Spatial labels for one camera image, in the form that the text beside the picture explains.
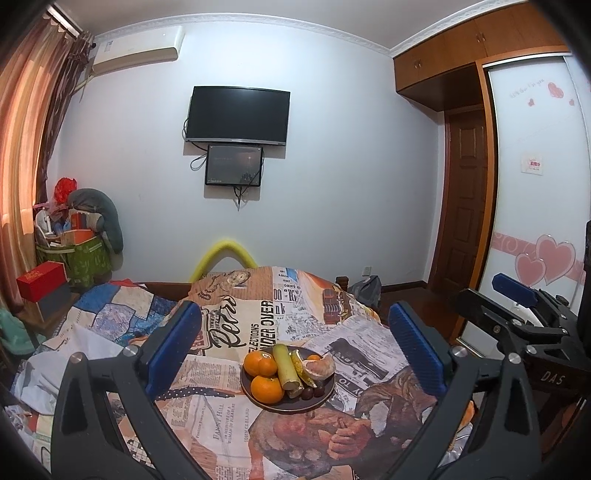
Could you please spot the white air conditioner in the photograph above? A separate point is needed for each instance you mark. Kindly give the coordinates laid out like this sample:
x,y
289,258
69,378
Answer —
x,y
138,50

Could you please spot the wooden overhead cabinet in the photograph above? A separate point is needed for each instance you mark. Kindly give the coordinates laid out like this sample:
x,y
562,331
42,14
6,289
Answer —
x,y
438,60

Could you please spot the newspaper print blanket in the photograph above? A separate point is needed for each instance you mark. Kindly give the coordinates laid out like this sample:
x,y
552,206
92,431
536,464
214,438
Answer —
x,y
221,415

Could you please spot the dark purple plate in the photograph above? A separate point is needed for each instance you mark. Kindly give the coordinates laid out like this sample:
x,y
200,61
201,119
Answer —
x,y
286,406

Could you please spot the blue patchwork quilt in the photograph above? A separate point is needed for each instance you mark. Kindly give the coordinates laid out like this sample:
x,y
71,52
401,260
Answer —
x,y
120,309

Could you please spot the peach curtain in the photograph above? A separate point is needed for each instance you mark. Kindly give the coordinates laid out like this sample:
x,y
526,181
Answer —
x,y
23,138

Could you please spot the white plastic object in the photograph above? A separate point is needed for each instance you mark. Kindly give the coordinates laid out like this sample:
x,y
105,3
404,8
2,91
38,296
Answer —
x,y
48,226

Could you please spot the black wall television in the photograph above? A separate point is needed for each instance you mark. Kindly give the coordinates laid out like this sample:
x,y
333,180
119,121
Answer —
x,y
238,113

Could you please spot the white wardrobe door pink hearts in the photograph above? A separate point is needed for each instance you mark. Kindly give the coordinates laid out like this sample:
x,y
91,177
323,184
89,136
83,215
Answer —
x,y
531,217

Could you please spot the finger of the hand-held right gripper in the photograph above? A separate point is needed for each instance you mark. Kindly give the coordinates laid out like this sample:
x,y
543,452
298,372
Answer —
x,y
489,314
512,286

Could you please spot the teal cloth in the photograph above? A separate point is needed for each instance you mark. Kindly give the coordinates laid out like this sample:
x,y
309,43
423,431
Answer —
x,y
16,337

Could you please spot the small white pink sticker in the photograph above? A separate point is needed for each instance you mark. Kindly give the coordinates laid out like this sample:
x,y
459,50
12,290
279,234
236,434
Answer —
x,y
533,164

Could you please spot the red box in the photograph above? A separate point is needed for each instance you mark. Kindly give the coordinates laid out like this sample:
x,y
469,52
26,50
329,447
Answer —
x,y
41,277

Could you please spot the orange cardboard box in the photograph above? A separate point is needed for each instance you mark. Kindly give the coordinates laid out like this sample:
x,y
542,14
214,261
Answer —
x,y
78,237

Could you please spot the red plastic bag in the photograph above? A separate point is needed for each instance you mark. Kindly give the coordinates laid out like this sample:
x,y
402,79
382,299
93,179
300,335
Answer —
x,y
64,189

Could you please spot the green patterned box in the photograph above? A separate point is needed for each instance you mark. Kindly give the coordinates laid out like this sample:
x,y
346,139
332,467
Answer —
x,y
87,263

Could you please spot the orange with white sticker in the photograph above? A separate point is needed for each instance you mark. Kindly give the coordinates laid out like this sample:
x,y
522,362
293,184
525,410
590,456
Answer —
x,y
252,363

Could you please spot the yellow foam tube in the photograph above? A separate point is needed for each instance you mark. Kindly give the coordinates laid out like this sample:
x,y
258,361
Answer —
x,y
221,247

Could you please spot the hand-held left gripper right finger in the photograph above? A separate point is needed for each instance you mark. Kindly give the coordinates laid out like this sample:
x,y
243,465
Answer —
x,y
415,346

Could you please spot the dark brown curtain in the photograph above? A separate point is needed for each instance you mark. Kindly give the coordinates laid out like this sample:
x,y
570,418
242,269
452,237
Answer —
x,y
64,106

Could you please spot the sugarcane piece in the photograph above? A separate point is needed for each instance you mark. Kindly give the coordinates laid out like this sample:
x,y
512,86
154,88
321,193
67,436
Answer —
x,y
282,369

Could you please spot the brown wooden door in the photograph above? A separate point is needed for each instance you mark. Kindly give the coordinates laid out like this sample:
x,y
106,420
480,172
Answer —
x,y
461,194

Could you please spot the small dark brown fruit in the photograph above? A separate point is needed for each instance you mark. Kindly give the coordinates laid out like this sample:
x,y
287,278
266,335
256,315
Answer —
x,y
307,393
318,391

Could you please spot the grey backpack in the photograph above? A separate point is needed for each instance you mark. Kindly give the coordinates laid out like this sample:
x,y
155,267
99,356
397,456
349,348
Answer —
x,y
367,290

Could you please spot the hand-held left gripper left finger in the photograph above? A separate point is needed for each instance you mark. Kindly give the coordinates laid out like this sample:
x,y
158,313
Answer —
x,y
178,341

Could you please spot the grey box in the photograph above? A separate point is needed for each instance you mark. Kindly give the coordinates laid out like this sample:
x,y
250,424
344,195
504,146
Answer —
x,y
55,302

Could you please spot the small black wall monitor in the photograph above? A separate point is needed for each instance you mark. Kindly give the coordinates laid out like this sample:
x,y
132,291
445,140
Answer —
x,y
233,164

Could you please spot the white cloth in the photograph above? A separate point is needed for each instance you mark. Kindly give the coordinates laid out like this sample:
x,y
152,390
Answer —
x,y
51,369

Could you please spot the wooden bed post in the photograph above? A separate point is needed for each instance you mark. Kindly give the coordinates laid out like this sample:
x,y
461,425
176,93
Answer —
x,y
342,282

